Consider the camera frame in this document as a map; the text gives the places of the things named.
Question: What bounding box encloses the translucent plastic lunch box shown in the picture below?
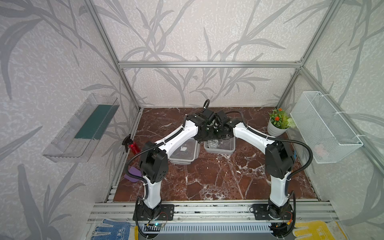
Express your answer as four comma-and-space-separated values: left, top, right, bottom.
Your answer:
204, 137, 236, 155

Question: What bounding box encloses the translucent lunch box lid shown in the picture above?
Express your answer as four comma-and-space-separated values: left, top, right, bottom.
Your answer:
169, 138, 201, 165

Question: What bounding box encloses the grey striped cloth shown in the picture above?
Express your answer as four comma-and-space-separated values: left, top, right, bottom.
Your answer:
208, 140, 220, 149

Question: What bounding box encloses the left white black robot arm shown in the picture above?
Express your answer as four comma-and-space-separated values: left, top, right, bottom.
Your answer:
140, 110, 221, 211

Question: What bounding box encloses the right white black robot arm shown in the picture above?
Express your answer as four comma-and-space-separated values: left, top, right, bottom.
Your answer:
213, 117, 294, 212

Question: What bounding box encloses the potted plant white pot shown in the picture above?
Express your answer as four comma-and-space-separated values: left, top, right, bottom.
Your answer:
268, 108, 296, 137

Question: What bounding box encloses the red spray bottle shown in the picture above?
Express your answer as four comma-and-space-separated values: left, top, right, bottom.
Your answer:
122, 134, 141, 155

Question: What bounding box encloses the purple scoop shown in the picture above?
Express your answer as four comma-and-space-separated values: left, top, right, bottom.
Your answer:
124, 167, 142, 183

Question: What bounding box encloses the pink item in basket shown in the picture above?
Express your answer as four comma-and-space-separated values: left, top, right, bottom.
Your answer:
313, 144, 329, 158

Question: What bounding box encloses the green sheet in shelf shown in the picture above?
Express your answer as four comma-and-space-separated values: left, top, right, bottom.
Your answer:
75, 105, 119, 140

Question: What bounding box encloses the blue white work glove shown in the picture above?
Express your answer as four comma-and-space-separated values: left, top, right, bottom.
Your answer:
90, 219, 137, 240

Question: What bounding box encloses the yellow work glove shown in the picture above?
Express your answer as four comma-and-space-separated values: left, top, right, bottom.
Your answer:
292, 221, 348, 240

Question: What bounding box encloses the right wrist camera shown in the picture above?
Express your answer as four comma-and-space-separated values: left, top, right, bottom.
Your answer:
216, 111, 231, 125

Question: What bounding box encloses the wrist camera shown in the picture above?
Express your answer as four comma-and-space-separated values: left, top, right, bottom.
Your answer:
216, 111, 231, 125
200, 109, 215, 122

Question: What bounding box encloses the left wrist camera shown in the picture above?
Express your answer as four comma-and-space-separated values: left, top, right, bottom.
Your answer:
200, 109, 215, 122

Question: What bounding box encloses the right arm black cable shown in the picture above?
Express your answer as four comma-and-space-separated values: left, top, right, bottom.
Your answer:
224, 110, 314, 181

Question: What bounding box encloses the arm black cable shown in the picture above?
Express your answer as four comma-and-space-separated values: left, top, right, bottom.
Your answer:
125, 127, 185, 184
224, 110, 314, 181

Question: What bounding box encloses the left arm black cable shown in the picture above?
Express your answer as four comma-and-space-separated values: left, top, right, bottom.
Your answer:
125, 127, 185, 184

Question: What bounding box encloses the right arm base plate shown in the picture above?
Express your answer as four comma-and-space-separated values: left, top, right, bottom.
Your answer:
251, 204, 294, 221

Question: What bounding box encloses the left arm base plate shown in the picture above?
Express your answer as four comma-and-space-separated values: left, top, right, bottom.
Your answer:
133, 204, 175, 221

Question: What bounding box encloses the white wire mesh basket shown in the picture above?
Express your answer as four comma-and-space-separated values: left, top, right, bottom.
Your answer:
291, 91, 364, 164

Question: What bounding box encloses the clear acrylic wall shelf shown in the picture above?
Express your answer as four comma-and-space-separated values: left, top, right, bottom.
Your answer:
43, 94, 120, 163

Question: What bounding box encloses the aluminium front rail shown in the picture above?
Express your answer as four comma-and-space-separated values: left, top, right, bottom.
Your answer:
87, 199, 339, 224

